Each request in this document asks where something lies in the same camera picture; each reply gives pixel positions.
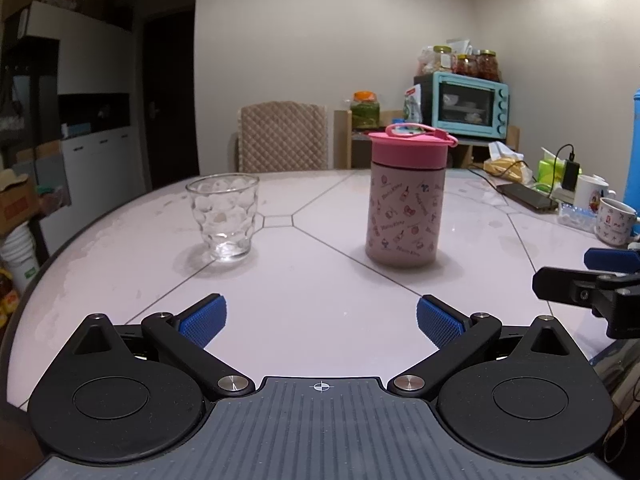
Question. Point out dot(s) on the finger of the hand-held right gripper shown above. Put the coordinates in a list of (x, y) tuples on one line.
[(612, 260), (565, 285)]

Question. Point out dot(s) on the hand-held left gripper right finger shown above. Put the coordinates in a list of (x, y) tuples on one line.
[(440, 324)]

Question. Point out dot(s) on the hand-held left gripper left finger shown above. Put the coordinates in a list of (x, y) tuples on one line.
[(205, 320)]

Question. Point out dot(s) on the clear dimpled glass cup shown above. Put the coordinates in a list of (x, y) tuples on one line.
[(225, 220)]

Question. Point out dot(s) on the pink printed bottle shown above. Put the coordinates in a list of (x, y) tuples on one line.
[(405, 220)]

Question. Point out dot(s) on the pink bottle cap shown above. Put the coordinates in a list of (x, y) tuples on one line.
[(407, 152)]

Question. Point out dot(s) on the blue water bottle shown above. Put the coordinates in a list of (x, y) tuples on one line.
[(634, 160)]

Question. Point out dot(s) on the white mug red blue print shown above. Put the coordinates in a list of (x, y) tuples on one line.
[(615, 222)]

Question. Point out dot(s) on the clear plastic swab box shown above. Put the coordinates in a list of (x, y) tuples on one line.
[(575, 217)]

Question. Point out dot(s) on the black charger plug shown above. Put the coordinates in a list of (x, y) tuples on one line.
[(571, 176)]

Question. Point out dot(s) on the black smartphone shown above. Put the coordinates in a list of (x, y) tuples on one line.
[(527, 196)]

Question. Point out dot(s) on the green tissue box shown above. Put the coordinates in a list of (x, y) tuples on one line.
[(550, 172)]

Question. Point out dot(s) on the yellow tissue packet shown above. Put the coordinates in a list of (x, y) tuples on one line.
[(505, 165)]

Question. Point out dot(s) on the teal toaster oven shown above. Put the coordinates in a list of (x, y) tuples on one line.
[(492, 110)]

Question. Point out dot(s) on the stack of white buckets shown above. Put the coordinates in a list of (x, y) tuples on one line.
[(20, 260)]

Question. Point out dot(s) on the colourful snack packet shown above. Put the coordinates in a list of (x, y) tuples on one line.
[(7, 300)]

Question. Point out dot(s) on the chair with quilted cover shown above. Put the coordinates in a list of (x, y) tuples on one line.
[(282, 135)]

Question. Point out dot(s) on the dark door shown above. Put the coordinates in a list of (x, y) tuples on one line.
[(170, 110)]

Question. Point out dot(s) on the grey flat panels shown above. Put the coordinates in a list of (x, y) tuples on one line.
[(45, 175)]

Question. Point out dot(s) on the green and white packet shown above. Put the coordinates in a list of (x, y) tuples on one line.
[(413, 105)]

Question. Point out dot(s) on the cardboard box with red print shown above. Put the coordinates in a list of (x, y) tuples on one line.
[(15, 205)]

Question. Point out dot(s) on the pickle jar with orange lid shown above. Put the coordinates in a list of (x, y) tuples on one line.
[(365, 112)]

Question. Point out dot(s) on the tall jar of red food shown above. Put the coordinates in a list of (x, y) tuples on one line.
[(487, 66)]

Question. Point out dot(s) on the small jar of red food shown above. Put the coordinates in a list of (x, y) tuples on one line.
[(465, 66)]

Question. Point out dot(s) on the jar of pale dried food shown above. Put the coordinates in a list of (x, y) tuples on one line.
[(439, 60)]

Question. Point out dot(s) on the white packet behind jars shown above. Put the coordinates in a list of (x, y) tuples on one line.
[(459, 46)]

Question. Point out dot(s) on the white and black cabinet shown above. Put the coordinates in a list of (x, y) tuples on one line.
[(95, 60)]

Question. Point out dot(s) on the dark cardboard box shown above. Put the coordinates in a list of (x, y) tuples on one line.
[(105, 7)]

